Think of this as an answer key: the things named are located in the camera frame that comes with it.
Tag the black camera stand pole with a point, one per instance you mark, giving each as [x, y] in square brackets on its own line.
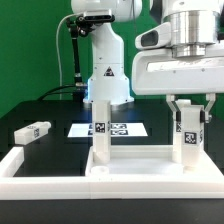
[73, 30]

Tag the white desk top tray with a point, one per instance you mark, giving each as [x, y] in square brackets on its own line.
[149, 160]

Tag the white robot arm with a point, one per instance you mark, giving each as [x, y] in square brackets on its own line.
[183, 54]

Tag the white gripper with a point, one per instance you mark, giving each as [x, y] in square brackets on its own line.
[156, 72]

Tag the sheet with fiducial markers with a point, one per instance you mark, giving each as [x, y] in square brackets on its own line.
[117, 130]

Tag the white U-shaped frame fence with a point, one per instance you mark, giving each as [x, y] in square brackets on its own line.
[101, 186]

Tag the black camera on stand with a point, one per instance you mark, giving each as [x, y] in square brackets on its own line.
[89, 20]

